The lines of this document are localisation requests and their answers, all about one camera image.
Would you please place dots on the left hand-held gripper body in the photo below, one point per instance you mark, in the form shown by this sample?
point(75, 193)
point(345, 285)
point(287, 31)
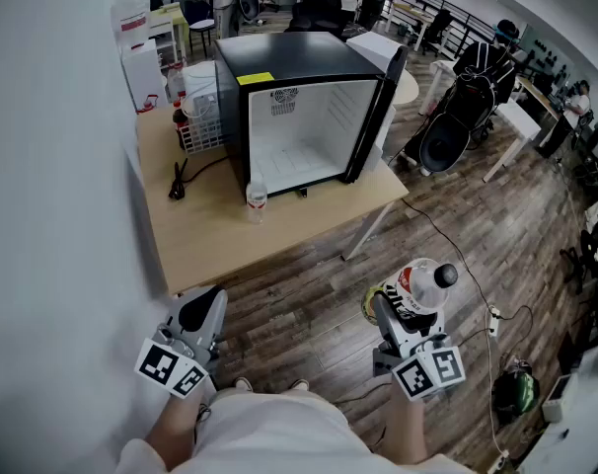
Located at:
point(175, 363)

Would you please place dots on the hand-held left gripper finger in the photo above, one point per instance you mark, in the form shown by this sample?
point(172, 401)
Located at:
point(219, 319)
point(178, 304)

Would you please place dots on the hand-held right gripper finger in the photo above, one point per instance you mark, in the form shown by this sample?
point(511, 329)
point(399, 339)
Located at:
point(429, 331)
point(389, 329)

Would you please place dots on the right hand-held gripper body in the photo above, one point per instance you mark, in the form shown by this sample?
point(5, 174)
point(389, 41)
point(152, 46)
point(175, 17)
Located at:
point(427, 371)

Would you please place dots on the bottle with red label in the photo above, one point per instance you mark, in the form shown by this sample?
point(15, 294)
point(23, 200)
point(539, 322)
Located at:
point(422, 284)

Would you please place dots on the clear water bottle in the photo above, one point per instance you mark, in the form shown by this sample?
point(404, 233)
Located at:
point(256, 200)

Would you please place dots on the cola bottle with red cap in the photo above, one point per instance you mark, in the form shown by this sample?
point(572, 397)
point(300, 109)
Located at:
point(180, 126)

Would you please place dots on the black mini fridge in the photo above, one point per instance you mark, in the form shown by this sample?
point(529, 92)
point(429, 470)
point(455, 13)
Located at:
point(289, 52)

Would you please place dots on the person's left forearm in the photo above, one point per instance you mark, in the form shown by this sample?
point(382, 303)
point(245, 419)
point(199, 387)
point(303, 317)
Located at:
point(175, 427)

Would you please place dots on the person's right forearm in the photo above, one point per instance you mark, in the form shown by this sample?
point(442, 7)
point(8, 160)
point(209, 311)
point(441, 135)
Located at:
point(402, 427)

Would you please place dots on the white power strip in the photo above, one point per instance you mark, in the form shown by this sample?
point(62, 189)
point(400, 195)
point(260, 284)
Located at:
point(493, 320)

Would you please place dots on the person's white sneaker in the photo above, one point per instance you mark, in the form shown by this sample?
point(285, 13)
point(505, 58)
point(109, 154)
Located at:
point(299, 385)
point(244, 384)

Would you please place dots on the green and black bag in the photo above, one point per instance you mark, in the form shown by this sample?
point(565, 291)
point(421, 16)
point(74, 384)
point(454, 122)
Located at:
point(516, 393)

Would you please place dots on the person's white shirt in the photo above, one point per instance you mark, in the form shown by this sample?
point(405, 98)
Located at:
point(279, 437)

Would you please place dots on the white box-shaped device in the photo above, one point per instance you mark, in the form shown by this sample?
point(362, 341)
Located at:
point(563, 398)

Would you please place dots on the clear plastic jug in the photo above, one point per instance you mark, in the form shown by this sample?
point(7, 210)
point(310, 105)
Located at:
point(175, 84)

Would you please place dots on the white rectangular table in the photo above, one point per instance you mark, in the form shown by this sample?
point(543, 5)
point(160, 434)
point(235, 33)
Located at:
point(518, 116)

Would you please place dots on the round white table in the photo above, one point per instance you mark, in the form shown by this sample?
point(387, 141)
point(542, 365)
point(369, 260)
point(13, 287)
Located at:
point(406, 87)

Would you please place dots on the white box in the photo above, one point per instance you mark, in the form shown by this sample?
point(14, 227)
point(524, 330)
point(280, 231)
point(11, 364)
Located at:
point(373, 50)

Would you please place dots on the blue chair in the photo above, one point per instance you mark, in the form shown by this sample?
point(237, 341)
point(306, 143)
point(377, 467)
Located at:
point(200, 23)

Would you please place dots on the large clear water jug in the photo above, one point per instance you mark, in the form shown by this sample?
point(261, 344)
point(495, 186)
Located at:
point(130, 18)

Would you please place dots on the black metal railing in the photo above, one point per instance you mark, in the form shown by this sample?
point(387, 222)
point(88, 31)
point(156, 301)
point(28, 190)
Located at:
point(452, 13)

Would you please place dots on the black office chair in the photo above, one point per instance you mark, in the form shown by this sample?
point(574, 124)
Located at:
point(316, 13)

